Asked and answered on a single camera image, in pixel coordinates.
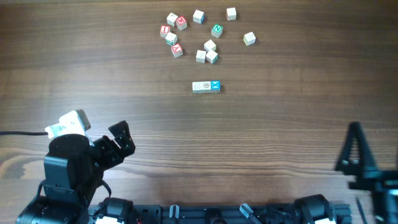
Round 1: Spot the plain block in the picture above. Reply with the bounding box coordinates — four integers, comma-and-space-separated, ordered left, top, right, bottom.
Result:
204, 40, 216, 52
165, 32, 178, 46
226, 7, 237, 21
196, 50, 206, 63
192, 82, 202, 94
167, 12, 178, 27

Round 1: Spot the block with red drawing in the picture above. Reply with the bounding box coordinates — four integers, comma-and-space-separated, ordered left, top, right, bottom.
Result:
201, 81, 211, 93

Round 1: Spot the blue X block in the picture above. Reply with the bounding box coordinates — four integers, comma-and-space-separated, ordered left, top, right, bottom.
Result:
210, 80, 221, 93

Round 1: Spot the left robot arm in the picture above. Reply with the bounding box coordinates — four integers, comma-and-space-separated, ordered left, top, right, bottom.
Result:
16, 121, 136, 223

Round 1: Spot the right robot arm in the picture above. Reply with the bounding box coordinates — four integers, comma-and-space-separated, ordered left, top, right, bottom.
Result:
295, 121, 397, 223

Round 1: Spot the red A block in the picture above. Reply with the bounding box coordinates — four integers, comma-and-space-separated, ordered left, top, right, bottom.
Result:
170, 43, 183, 58

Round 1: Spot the plain block above A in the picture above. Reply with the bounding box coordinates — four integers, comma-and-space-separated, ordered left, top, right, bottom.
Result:
165, 32, 178, 46

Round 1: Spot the red I block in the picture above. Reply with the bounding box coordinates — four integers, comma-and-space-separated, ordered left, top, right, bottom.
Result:
159, 25, 170, 38

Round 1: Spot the block with green side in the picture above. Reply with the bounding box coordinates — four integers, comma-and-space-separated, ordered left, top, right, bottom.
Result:
206, 50, 218, 63

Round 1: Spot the red M block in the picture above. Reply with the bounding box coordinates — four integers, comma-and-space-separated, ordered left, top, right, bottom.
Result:
176, 16, 187, 30

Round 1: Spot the green N block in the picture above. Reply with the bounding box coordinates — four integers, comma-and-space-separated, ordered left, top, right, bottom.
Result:
211, 24, 223, 38

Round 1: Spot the block with blue side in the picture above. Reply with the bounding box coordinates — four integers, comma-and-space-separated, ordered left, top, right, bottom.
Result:
193, 9, 205, 24

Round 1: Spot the yellowish block far right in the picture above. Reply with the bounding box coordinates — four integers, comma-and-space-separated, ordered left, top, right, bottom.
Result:
243, 32, 256, 46

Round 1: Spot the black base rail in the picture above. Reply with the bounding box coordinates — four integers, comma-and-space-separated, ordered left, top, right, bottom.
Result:
75, 203, 353, 224

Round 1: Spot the left camera cable black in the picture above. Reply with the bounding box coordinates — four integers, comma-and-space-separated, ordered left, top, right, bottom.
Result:
0, 131, 48, 136

